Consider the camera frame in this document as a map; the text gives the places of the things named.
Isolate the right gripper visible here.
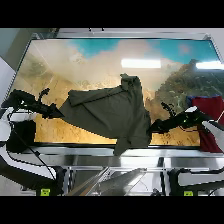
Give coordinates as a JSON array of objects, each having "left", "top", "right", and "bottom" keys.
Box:
[{"left": 147, "top": 118, "right": 175, "bottom": 135}]

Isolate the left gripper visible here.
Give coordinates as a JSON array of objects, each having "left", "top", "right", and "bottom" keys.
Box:
[{"left": 40, "top": 103, "right": 65, "bottom": 120}]

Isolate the olive green shirt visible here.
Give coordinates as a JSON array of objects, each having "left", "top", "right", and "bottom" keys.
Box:
[{"left": 58, "top": 73, "right": 153, "bottom": 157}]

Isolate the white garment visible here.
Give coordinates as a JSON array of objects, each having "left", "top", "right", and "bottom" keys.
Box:
[{"left": 9, "top": 110, "right": 37, "bottom": 122}]

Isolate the black garment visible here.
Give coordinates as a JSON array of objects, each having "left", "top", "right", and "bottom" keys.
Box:
[{"left": 5, "top": 119, "right": 37, "bottom": 154}]

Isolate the blue garment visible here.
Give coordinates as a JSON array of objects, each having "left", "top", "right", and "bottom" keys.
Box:
[{"left": 185, "top": 95, "right": 202, "bottom": 105}]

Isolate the red garment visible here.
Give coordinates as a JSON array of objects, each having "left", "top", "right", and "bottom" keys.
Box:
[{"left": 187, "top": 95, "right": 224, "bottom": 154}]

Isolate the black cable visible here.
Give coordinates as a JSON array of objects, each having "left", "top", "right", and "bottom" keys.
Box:
[{"left": 9, "top": 126, "right": 57, "bottom": 184}]

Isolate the silver frame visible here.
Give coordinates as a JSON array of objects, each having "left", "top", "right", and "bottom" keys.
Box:
[{"left": 13, "top": 143, "right": 224, "bottom": 196}]

